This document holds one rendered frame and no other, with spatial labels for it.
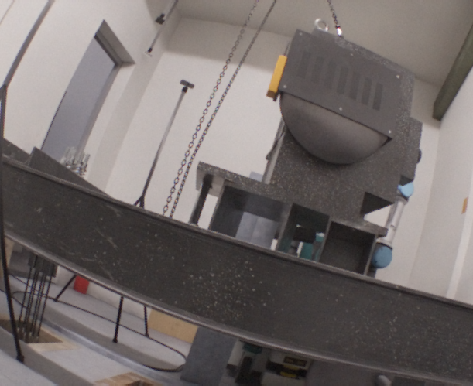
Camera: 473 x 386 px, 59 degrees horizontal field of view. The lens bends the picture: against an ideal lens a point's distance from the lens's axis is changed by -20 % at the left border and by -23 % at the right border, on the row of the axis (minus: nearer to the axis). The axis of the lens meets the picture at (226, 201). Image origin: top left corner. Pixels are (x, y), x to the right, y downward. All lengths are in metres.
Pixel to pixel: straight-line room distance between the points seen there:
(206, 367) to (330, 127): 1.26
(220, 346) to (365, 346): 1.11
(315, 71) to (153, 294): 0.93
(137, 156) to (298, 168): 2.87
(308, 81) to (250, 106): 2.72
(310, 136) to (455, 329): 0.86
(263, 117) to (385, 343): 3.29
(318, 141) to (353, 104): 0.21
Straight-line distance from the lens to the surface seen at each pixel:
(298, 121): 1.70
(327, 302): 1.35
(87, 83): 10.16
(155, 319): 3.86
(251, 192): 1.73
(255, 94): 4.49
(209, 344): 2.35
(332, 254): 2.15
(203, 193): 1.92
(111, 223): 1.47
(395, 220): 2.72
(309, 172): 1.79
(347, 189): 1.82
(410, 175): 1.94
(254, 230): 2.34
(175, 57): 4.83
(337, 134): 1.72
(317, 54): 1.81
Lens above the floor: 0.54
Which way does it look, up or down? 9 degrees up
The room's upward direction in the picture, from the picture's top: 19 degrees clockwise
